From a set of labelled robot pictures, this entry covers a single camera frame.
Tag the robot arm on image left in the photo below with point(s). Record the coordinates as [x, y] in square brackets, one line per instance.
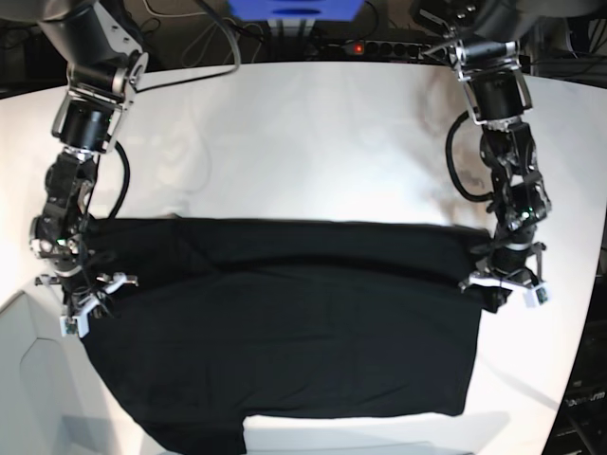
[105, 61]

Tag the blue plastic box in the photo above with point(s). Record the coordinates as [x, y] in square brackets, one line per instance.
[326, 10]

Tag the black T-shirt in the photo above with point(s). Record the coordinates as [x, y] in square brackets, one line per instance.
[235, 318]

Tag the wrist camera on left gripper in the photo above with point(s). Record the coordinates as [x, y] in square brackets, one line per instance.
[536, 295]

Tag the black power strip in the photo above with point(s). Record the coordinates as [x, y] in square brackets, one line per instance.
[374, 51]

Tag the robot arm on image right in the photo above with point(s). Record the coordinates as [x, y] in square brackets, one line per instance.
[482, 42]

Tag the white bin at table edge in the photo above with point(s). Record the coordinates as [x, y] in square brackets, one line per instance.
[40, 409]

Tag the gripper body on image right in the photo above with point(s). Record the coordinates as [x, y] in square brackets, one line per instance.
[515, 264]

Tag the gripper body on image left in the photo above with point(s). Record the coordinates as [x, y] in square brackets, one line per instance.
[88, 291]

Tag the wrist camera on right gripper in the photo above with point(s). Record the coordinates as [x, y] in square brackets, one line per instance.
[77, 325]

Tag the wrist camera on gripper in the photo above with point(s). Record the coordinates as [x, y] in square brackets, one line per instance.
[536, 295]
[77, 325]

